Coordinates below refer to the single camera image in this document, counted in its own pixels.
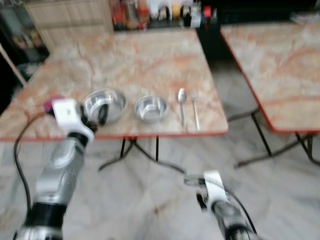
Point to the large steel bowl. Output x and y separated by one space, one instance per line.
117 100

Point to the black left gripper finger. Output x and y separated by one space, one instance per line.
103 114

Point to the dark shelf with jars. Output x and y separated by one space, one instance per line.
20 32

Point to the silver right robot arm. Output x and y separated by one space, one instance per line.
232 220

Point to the wooden broom stick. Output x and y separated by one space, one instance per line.
12 65

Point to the purple cup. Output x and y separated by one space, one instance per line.
51 104

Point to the red-brown sauce bottle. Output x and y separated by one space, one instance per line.
130 13

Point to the marble-pattern table with curved legs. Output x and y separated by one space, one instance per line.
140 57

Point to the light wooden cabinet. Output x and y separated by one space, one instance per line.
70 20

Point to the steel fork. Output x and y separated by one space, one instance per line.
194 106

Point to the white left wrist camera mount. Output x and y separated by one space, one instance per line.
66 112

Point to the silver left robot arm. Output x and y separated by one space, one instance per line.
62 172

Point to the small steel bowl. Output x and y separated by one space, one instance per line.
151 110

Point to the white container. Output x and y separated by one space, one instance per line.
196 18

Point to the steel spoon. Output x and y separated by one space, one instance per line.
181 95

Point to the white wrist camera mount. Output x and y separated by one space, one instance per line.
66 112
214 186

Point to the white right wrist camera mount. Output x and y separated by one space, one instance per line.
214 186

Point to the yellow jar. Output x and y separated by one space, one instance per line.
175 11

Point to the marble-pattern table with straight legs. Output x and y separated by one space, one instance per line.
275 60

